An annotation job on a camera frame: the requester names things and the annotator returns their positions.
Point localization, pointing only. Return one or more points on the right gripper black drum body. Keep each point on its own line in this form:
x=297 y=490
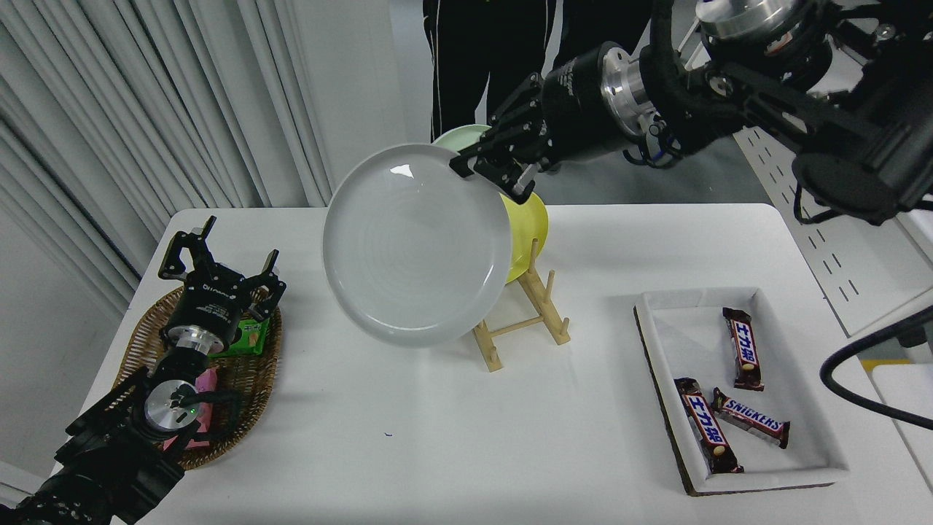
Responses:
x=579 y=109

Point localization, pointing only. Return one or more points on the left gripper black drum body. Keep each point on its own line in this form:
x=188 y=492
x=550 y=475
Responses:
x=211 y=302

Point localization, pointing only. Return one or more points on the grey plate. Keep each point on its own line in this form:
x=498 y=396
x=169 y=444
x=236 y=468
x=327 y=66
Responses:
x=415 y=248

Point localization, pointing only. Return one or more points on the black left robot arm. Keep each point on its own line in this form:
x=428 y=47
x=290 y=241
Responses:
x=109 y=452

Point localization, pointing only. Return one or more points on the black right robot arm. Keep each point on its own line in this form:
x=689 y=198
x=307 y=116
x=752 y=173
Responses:
x=838 y=131

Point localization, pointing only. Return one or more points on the pale green plate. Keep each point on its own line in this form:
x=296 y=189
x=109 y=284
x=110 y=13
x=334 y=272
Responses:
x=459 y=135

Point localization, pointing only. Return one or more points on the yellow plate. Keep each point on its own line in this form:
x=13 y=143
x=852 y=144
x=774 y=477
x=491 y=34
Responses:
x=528 y=233

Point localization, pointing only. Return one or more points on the wooden plate rack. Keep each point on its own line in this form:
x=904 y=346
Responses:
x=543 y=302

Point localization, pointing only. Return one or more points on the green snack packet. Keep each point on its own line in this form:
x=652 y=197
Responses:
x=248 y=339

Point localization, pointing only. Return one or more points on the person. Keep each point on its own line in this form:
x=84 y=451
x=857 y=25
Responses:
x=474 y=58
x=583 y=22

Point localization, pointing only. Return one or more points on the pink snack packet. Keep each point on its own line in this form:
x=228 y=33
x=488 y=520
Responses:
x=208 y=383

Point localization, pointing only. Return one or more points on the brown wicker basket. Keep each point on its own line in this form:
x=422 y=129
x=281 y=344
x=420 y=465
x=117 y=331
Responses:
x=248 y=386

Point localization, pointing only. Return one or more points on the grey white curtain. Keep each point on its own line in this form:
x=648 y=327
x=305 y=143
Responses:
x=146 y=109

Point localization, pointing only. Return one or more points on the white rectangular tray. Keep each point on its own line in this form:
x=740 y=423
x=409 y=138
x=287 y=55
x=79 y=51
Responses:
x=670 y=350

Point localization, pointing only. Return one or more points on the brown snack bar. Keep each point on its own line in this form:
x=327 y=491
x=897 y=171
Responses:
x=743 y=350
x=705 y=423

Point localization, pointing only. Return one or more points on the white perforated desk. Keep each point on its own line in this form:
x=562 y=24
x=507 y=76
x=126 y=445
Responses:
x=838 y=270

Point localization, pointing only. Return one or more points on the brown Snickers bar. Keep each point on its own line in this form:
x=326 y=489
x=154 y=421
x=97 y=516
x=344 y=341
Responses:
x=751 y=419

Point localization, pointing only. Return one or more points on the white side table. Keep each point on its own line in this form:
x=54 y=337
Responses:
x=911 y=386

